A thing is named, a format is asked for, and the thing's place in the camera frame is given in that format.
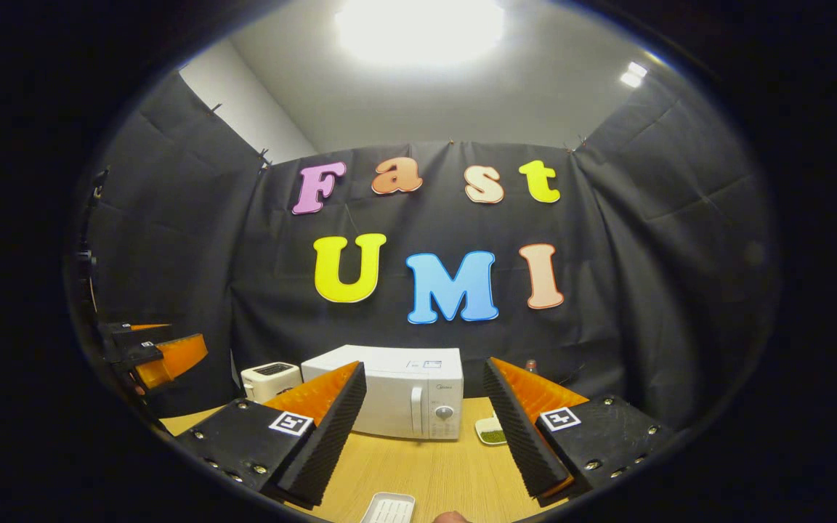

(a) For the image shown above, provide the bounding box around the white microwave oven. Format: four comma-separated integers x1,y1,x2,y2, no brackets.
301,344,465,441

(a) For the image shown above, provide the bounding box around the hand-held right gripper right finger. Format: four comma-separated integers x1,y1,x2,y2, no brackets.
482,357,679,508

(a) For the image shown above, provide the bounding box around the white rectangular dish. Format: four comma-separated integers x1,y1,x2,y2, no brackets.
359,492,417,523

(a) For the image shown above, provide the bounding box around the white toaster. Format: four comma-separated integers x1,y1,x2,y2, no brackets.
240,362,303,404

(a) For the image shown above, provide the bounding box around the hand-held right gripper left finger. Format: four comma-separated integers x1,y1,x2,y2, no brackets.
170,361,367,508

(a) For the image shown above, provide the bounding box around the large ceiling light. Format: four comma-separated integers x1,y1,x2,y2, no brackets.
335,0,506,70

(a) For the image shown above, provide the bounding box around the black backdrop cloth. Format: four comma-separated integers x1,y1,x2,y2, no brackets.
66,69,783,437

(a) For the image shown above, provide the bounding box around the white divided dish of beans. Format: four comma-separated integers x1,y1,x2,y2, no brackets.
474,414,509,447

